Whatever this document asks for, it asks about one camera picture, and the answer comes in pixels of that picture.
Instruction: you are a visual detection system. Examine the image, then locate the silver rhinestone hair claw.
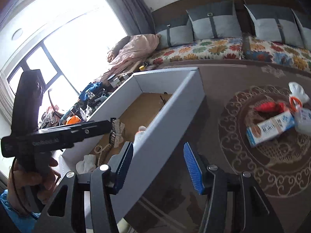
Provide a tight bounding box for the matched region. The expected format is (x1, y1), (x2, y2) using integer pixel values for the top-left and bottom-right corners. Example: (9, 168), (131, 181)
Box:
(109, 119), (125, 148)

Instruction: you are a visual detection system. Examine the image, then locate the blue white ointment box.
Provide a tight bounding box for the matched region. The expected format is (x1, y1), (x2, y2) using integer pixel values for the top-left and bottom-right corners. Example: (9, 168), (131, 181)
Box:
(246, 110), (295, 147)

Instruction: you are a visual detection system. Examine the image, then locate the red foil packet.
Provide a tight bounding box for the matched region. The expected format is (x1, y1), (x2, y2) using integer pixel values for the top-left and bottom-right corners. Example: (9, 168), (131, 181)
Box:
(254, 102), (288, 114)

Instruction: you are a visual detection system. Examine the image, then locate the white glove orange cuff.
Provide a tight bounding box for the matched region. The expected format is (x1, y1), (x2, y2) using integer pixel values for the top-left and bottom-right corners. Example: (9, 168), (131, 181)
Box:
(288, 82), (310, 112)

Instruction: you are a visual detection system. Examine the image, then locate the blue sleeved left forearm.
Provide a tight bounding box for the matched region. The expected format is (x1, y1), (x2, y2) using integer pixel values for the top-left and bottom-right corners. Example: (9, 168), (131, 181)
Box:
(1, 188), (41, 232)

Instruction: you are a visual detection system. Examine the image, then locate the person left hand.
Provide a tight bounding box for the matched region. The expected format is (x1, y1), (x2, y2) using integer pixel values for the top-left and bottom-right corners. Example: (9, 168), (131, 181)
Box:
(7, 157), (58, 216)

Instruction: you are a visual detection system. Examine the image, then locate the white cardboard box tray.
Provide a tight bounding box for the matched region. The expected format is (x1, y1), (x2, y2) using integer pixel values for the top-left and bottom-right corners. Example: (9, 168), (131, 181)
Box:
(58, 66), (207, 224)

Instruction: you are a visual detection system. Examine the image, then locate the pink blanket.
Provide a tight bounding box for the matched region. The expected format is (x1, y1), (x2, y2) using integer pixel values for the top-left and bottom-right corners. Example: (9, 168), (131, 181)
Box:
(99, 34), (160, 83)

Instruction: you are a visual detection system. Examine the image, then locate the floral sofa cover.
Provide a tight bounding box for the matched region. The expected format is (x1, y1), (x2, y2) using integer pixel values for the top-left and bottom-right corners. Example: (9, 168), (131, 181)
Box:
(145, 35), (310, 73)

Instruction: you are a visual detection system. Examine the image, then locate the grey curtain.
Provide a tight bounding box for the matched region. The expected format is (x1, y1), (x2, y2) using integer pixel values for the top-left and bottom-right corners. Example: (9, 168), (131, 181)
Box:
(106, 0), (155, 36)

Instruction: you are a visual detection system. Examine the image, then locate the grey cushion far left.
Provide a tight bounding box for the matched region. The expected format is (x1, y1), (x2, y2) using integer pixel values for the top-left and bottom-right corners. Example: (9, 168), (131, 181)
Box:
(155, 15), (194, 50)

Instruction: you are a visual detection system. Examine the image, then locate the grey cushion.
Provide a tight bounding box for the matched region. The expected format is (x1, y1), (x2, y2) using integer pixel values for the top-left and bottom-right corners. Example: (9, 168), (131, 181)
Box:
(155, 15), (194, 50)
(187, 0), (242, 40)
(293, 10), (311, 50)
(245, 4), (304, 48)

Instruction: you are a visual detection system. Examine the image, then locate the brown wooden sofa backrest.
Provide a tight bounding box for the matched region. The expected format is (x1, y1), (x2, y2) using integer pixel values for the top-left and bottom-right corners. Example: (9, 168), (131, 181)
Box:
(151, 0), (311, 35)

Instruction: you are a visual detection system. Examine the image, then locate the grey cushion far right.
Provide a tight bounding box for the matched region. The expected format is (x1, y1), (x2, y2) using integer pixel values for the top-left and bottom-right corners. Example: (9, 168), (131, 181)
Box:
(293, 10), (311, 50)

